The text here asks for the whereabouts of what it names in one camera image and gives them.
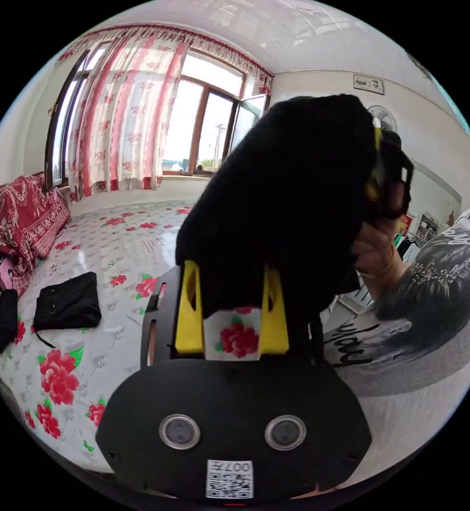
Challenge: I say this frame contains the person's right forearm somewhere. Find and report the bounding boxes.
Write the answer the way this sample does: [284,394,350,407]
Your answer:
[358,255,411,309]

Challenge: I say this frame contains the white wall plaque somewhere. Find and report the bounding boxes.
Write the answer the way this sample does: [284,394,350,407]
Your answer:
[352,73,385,96]

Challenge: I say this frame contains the small folded black garment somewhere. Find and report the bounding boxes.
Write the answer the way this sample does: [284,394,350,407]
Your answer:
[0,288,19,355]

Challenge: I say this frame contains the red and white floral curtain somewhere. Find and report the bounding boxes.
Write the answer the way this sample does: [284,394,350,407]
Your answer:
[55,23,275,202]

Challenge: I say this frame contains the person's body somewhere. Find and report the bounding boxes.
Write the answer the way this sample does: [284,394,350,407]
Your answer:
[321,191,470,486]

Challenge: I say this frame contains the window with brown frame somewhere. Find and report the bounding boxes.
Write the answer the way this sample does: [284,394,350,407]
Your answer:
[44,39,272,192]

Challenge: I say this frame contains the white shelf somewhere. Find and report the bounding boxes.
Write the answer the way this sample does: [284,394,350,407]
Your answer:
[415,212,443,243]

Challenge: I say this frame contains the red floral folded quilt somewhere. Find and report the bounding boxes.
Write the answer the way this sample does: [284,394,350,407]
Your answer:
[0,172,72,298]

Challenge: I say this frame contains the black long sleeve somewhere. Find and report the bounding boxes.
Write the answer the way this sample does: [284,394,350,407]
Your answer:
[175,93,380,321]

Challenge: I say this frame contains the person's right hand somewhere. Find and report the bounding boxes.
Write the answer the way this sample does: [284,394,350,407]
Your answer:
[352,179,409,277]

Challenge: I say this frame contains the white wall fan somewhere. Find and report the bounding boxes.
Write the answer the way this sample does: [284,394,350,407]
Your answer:
[366,104,398,133]

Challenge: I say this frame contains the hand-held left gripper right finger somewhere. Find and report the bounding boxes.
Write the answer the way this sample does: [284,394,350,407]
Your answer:
[258,263,291,356]

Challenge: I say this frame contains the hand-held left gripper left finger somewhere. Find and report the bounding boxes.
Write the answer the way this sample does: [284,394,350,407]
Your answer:
[174,259,206,355]

